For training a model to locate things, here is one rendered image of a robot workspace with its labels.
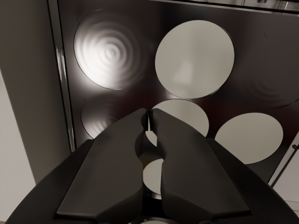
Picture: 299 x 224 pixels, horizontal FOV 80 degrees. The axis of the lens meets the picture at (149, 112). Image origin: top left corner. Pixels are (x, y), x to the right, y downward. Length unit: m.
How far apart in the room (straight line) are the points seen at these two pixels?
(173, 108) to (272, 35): 0.15
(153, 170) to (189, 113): 0.13
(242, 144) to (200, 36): 0.18
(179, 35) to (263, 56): 0.11
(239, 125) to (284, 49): 0.11
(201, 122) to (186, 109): 0.03
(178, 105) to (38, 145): 0.22
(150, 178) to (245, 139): 0.18
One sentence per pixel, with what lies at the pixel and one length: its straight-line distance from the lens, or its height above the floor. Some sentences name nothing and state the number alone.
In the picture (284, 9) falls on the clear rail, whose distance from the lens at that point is 0.27.
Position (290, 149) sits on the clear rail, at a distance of 0.36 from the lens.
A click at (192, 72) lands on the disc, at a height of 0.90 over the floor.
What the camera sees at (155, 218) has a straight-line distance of 0.42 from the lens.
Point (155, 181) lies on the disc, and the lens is 0.37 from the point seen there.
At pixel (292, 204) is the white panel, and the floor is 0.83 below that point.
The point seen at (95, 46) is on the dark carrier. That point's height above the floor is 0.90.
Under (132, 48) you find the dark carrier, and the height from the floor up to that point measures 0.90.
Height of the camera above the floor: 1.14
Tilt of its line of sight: 61 degrees down
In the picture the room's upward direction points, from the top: 169 degrees counter-clockwise
